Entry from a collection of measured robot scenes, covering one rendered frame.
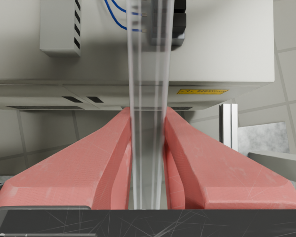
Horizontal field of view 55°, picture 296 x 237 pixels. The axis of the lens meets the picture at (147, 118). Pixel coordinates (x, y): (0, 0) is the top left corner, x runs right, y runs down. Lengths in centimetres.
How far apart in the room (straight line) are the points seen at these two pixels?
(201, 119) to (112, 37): 68
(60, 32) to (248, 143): 85
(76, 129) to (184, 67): 70
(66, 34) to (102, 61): 7
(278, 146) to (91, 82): 85
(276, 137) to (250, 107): 15
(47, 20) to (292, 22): 101
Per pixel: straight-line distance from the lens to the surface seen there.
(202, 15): 50
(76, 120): 110
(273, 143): 117
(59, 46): 44
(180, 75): 46
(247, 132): 113
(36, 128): 114
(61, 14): 45
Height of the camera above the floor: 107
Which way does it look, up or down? 87 degrees down
